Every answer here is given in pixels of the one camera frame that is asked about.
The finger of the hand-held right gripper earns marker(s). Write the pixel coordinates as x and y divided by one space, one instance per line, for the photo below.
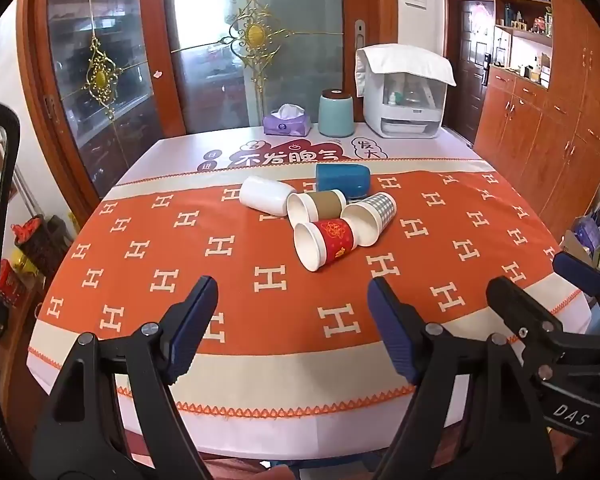
520 300
577 267

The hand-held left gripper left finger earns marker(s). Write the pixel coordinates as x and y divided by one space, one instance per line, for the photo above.
192 330

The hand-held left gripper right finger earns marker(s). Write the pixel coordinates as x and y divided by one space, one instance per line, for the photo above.
392 325

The red patterned paper cup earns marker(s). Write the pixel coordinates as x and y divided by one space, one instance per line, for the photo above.
330 244

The plaid paper cup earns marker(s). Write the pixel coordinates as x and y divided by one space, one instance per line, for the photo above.
375 212

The brown sleeve paper cup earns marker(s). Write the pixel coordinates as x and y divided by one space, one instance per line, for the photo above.
322 205

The white cup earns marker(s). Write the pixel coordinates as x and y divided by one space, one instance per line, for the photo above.
262 194

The blue cup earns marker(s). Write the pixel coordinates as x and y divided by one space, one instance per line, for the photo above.
342 177

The blue bag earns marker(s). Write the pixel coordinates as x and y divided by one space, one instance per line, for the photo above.
587 232

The orange patterned tablecloth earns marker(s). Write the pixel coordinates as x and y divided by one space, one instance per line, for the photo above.
260 320

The dark bin with red contents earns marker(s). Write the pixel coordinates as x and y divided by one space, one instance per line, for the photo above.
40 245

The white printed tablecloth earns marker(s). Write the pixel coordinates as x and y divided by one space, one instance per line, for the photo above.
190 152

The white countertop appliance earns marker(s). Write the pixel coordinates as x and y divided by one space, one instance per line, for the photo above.
405 110

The teal canister with brown lid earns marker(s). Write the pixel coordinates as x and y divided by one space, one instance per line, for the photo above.
336 114

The dark wooden entry door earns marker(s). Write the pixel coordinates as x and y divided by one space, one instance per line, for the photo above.
470 70

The purple tissue box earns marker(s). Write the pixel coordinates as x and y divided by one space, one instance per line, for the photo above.
286 124

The white towel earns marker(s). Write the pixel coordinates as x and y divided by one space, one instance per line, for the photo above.
405 62

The glass sliding door gold ornament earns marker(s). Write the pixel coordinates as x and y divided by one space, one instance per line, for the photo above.
280 60
105 35

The wooden wall cabinet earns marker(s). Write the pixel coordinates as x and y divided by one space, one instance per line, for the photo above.
545 130

